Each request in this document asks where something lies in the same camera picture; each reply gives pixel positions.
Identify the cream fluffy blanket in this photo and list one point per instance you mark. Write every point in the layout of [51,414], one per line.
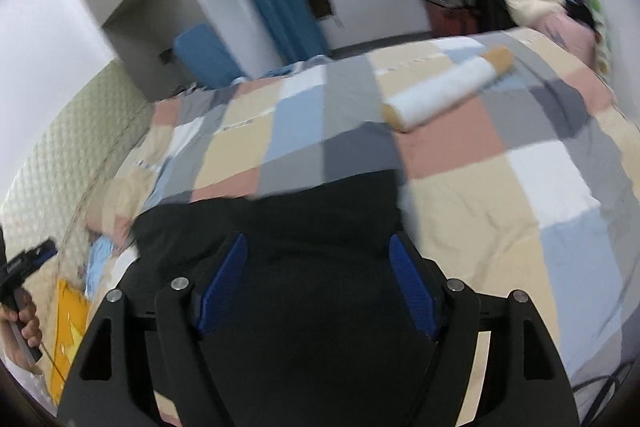
[532,4]

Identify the light blue cloth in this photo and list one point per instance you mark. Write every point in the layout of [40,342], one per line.
[102,264]

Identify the person's left hand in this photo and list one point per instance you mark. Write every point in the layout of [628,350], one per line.
[27,314]

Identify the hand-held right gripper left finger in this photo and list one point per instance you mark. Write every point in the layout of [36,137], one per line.
[225,287]

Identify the black puffer jacket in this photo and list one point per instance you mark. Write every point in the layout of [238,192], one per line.
[300,267]

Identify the pastel patchwork bed sheet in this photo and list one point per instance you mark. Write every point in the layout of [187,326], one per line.
[475,207]

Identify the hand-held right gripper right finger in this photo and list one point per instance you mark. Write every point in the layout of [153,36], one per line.
[414,287]

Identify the cream quilted headboard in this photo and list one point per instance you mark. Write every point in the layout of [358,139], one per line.
[60,167]

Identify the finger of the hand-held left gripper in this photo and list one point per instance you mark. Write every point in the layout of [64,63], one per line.
[42,249]

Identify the yellow cartoon pillow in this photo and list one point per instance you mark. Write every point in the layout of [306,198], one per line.
[70,332]

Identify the pink pillow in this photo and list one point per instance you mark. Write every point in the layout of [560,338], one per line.
[572,37]

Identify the blue curtain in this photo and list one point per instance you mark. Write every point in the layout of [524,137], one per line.
[280,7]

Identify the black wall socket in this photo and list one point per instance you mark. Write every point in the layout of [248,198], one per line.
[166,57]

